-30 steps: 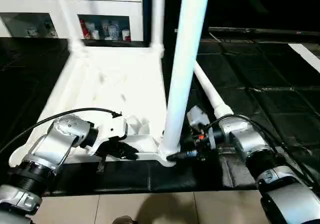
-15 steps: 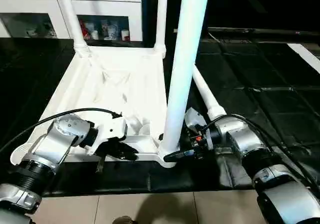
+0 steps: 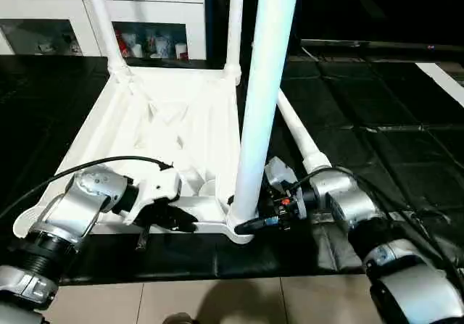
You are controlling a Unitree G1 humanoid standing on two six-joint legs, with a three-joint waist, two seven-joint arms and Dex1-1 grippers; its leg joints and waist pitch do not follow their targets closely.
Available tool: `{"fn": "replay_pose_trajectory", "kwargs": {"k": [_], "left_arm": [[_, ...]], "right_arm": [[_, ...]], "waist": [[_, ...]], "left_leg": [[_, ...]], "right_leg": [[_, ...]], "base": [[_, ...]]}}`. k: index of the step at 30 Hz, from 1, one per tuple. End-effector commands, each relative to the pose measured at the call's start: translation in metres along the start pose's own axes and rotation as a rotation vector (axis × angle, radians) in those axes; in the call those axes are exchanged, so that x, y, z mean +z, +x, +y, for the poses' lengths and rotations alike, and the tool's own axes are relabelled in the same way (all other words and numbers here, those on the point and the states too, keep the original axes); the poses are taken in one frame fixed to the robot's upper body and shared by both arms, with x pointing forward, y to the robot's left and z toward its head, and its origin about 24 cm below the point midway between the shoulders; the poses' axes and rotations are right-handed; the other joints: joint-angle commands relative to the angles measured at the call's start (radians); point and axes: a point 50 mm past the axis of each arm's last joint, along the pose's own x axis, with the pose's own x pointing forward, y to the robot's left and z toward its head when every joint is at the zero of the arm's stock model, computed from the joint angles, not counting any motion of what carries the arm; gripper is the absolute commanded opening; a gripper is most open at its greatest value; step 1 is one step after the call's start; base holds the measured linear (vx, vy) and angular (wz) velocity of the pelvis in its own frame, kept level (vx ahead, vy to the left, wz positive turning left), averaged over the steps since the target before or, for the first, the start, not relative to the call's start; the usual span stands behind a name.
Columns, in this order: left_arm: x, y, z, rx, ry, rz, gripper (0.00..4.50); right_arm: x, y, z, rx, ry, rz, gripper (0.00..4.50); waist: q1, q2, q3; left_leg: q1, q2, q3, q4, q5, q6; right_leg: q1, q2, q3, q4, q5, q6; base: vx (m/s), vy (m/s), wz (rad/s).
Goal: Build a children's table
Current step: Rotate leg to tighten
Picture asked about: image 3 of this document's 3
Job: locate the white plastic table leg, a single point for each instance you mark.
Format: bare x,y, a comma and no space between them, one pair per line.
107,27
264,85
301,132
234,27

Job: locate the white plastic table top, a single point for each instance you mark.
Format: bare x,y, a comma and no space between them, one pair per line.
167,128

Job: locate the grey left robot foot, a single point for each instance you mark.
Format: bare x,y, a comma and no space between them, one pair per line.
179,319

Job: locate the black work mat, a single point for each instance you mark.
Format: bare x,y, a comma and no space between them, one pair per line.
384,135

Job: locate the red bottle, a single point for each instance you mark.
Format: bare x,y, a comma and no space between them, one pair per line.
123,45

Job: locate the white edge strip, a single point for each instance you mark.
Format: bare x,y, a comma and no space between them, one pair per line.
444,81

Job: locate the white glass-door cabinet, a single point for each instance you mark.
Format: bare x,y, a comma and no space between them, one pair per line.
43,9

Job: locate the black metal rail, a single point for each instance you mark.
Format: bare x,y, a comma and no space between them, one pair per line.
384,46

